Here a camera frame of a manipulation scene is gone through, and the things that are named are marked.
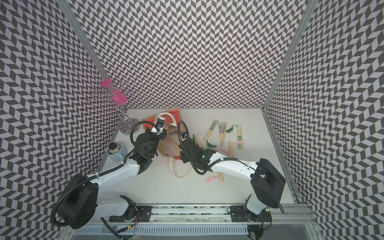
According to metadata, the burlap red striped tote bag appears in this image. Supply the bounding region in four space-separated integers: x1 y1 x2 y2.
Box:
142 107 193 180

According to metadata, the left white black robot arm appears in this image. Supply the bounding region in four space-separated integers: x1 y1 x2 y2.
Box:
50 130 167 229

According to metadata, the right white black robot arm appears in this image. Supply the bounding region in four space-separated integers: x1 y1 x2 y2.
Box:
179 139 286 221

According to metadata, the light blue mug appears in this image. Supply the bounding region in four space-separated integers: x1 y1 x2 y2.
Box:
106 142 128 162

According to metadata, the chrome stand with pink cups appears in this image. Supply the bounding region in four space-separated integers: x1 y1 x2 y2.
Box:
88 79 140 136

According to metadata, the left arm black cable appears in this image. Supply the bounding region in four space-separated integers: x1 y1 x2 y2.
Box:
129 120 158 145

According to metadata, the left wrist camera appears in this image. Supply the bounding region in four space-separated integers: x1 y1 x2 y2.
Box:
151 117 167 135

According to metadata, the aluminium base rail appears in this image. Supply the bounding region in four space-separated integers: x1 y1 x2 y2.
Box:
64 203 319 240

